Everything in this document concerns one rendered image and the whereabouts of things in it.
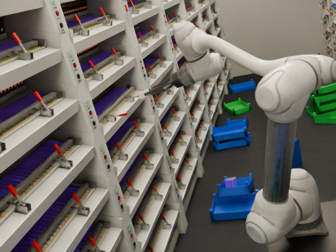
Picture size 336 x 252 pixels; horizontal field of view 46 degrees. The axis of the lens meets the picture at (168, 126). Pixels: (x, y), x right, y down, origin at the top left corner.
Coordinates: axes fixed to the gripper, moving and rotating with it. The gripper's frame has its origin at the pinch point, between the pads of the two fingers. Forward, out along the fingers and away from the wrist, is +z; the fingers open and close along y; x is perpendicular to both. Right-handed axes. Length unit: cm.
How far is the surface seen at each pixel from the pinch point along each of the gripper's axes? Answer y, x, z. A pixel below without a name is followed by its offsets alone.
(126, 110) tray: -12.3, -1.5, 7.5
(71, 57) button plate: -48, 31, 0
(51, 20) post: -52, 45, -3
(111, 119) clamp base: -27.7, 0.3, 8.4
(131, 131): -0.3, -15.1, 16.5
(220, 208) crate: 42, -97, 7
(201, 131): 139, -74, 27
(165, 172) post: 18, -50, 19
